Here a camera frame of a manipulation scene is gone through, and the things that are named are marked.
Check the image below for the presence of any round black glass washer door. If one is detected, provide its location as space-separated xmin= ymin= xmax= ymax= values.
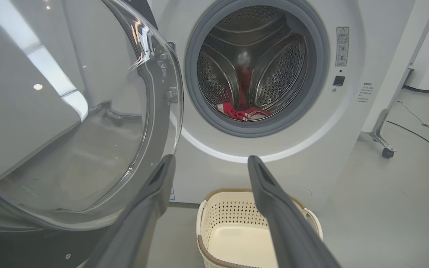
xmin=0 ymin=0 xmax=184 ymax=268

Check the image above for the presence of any metal leg with caster wheel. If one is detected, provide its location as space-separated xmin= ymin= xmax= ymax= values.
xmin=370 ymin=67 xmax=414 ymax=159

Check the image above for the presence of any cream perforated basket brown rim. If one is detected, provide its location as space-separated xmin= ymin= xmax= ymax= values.
xmin=196 ymin=188 xmax=324 ymax=268

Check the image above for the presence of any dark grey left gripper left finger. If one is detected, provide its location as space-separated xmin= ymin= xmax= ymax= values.
xmin=84 ymin=154 xmax=177 ymax=268

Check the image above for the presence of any white partition board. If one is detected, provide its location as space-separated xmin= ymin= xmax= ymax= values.
xmin=362 ymin=0 xmax=429 ymax=133

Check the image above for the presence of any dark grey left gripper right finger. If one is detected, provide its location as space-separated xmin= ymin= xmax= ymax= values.
xmin=247 ymin=156 xmax=341 ymax=268

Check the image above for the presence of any white floor cable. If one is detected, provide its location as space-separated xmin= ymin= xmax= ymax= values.
xmin=396 ymin=99 xmax=429 ymax=149

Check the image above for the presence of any red and white garment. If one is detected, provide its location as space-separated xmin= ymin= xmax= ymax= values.
xmin=216 ymin=102 xmax=273 ymax=121

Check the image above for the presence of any white front-load washing machine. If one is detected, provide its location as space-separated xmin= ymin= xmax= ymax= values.
xmin=147 ymin=0 xmax=418 ymax=213

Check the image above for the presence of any black floor cable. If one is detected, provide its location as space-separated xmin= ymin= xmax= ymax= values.
xmin=386 ymin=121 xmax=429 ymax=157

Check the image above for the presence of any white warning label sticker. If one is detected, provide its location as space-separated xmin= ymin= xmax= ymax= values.
xmin=336 ymin=27 xmax=350 ymax=67

